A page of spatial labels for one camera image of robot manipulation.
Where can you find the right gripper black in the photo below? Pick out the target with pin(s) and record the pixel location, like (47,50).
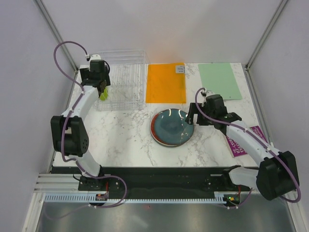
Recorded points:
(193,109)

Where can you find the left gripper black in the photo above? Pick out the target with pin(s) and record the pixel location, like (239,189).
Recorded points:
(84,73)

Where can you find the lime green plate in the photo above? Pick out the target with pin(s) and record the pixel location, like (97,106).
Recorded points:
(104,95)

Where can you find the dark blue glazed plate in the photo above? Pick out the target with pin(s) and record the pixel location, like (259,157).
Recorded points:
(170,127)

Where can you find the red and teal plate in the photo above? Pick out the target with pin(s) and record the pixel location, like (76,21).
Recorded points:
(152,130)

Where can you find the grey-blue plate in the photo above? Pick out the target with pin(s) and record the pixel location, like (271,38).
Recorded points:
(170,146)

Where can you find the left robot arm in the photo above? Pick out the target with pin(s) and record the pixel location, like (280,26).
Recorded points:
(69,135)

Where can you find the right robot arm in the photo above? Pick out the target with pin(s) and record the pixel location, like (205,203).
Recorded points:
(276,175)

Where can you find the mint green cutting mat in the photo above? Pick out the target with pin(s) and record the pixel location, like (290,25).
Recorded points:
(219,78)

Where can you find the purple booklet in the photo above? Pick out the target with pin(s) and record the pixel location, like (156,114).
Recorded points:
(246,141)

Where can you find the orange cutting mat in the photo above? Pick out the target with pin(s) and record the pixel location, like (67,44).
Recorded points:
(164,85)

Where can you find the white label sticker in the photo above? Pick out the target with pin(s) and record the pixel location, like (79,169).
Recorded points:
(180,69)

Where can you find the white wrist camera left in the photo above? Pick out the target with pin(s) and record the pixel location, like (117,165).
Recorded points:
(93,57)

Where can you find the white wire dish rack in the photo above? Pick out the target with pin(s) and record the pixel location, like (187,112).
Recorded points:
(127,76)

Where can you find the aluminium frame post left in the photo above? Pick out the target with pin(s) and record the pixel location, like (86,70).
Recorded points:
(55,32)

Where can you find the aluminium frame post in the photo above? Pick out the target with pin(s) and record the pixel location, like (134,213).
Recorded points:
(266,33)
(55,32)

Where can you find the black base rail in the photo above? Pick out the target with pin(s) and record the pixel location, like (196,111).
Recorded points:
(171,181)

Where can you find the white cable duct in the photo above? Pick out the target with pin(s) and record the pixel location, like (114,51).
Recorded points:
(87,197)

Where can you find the aluminium frame post right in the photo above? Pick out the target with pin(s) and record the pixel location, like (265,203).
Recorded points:
(266,33)

